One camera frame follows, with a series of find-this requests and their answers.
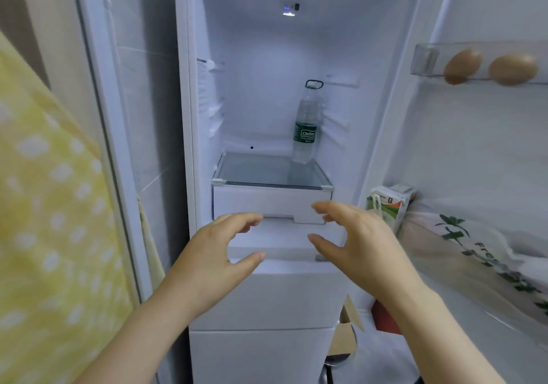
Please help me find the glass refrigerator shelf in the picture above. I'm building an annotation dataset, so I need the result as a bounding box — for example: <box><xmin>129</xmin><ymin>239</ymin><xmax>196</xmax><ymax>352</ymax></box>
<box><xmin>212</xmin><ymin>152</ymin><xmax>334</xmax><ymax>190</ymax></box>

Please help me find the clear door egg bin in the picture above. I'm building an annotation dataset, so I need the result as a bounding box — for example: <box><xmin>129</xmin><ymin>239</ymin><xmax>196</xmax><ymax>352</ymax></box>
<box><xmin>410</xmin><ymin>40</ymin><xmax>548</xmax><ymax>86</ymax></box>

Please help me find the red box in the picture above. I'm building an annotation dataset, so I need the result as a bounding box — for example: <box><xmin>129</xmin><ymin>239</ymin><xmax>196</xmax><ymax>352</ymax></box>
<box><xmin>371</xmin><ymin>300</ymin><xmax>404</xmax><ymax>336</ymax></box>

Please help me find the white refrigerator door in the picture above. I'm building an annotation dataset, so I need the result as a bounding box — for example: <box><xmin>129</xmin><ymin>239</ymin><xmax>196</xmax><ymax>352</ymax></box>
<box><xmin>355</xmin><ymin>0</ymin><xmax>548</xmax><ymax>384</ymax></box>

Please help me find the white door frame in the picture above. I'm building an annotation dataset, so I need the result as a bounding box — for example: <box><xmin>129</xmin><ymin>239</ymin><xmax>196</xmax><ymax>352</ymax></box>
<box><xmin>70</xmin><ymin>0</ymin><xmax>155</xmax><ymax>301</ymax></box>

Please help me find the white refrigerator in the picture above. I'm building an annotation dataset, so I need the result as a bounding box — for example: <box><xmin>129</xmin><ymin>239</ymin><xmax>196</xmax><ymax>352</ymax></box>
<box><xmin>173</xmin><ymin>0</ymin><xmax>429</xmax><ymax>384</ymax></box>

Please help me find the white crisper drawer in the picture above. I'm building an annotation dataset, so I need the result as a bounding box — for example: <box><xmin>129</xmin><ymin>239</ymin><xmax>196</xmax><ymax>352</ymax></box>
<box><xmin>212</xmin><ymin>184</ymin><xmax>334</xmax><ymax>225</ymax></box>

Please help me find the leaf print plastic bag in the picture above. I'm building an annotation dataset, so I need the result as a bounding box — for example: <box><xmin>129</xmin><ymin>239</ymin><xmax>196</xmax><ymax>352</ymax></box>
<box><xmin>397</xmin><ymin>202</ymin><xmax>548</xmax><ymax>316</ymax></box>

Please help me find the green white drink carton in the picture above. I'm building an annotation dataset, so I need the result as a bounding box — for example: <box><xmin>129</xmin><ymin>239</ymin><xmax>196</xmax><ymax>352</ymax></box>
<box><xmin>366</xmin><ymin>184</ymin><xmax>418</xmax><ymax>235</ymax></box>

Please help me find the brown egg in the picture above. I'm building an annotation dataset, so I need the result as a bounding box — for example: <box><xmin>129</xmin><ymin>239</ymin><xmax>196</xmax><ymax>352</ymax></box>
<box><xmin>444</xmin><ymin>48</ymin><xmax>483</xmax><ymax>85</ymax></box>
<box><xmin>488</xmin><ymin>53</ymin><xmax>539</xmax><ymax>87</ymax></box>

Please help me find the pale yellow hanging cloth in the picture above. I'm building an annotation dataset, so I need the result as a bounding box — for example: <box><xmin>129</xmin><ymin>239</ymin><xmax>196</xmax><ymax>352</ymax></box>
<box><xmin>137</xmin><ymin>199</ymin><xmax>166</xmax><ymax>291</ymax></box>

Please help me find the white freezer drawer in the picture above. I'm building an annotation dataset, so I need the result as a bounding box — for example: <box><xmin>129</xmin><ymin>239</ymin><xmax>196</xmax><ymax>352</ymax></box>
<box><xmin>188</xmin><ymin>217</ymin><xmax>348</xmax><ymax>332</ymax></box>
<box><xmin>188</xmin><ymin>327</ymin><xmax>337</xmax><ymax>384</ymax></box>

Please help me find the clear water bottle green label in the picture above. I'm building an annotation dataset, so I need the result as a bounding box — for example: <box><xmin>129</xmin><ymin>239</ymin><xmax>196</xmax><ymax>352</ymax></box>
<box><xmin>292</xmin><ymin>80</ymin><xmax>324</xmax><ymax>164</ymax></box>

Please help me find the person's left hand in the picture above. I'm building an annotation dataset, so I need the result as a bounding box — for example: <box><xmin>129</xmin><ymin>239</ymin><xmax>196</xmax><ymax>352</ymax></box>
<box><xmin>165</xmin><ymin>213</ymin><xmax>266</xmax><ymax>317</ymax></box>

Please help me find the person's right forearm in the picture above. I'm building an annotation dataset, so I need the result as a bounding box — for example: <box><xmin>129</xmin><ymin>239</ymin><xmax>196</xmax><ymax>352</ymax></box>
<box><xmin>381</xmin><ymin>287</ymin><xmax>508</xmax><ymax>384</ymax></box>

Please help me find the person's left forearm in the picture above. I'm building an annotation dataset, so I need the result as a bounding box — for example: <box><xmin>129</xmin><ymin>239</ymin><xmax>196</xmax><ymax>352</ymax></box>
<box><xmin>75</xmin><ymin>279</ymin><xmax>203</xmax><ymax>384</ymax></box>

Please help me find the yellow cloth with white dots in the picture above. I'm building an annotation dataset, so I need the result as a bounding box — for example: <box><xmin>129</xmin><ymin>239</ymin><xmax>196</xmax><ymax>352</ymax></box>
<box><xmin>0</xmin><ymin>30</ymin><xmax>140</xmax><ymax>384</ymax></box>

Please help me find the person's right hand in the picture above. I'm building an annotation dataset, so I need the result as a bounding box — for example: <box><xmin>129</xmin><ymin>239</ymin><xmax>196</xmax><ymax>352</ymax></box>
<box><xmin>307</xmin><ymin>201</ymin><xmax>429</xmax><ymax>302</ymax></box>

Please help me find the cardboard box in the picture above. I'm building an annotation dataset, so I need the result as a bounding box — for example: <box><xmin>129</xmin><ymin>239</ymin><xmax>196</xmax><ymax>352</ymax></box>
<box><xmin>327</xmin><ymin>294</ymin><xmax>365</xmax><ymax>357</ymax></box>

